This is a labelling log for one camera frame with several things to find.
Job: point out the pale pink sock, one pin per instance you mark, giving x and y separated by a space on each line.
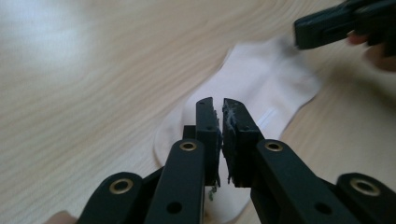
264 84

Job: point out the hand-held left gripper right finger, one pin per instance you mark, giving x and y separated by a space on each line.
264 174

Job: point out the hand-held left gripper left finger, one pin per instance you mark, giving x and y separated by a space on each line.
186 174

